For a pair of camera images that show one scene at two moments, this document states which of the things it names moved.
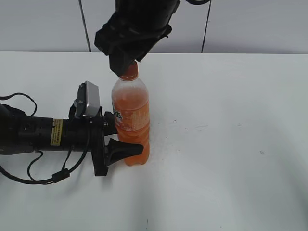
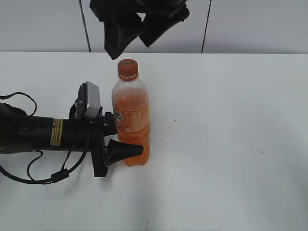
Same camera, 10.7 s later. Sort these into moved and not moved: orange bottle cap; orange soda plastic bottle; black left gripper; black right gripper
Moved: black right gripper
Not moved: orange soda plastic bottle; orange bottle cap; black left gripper
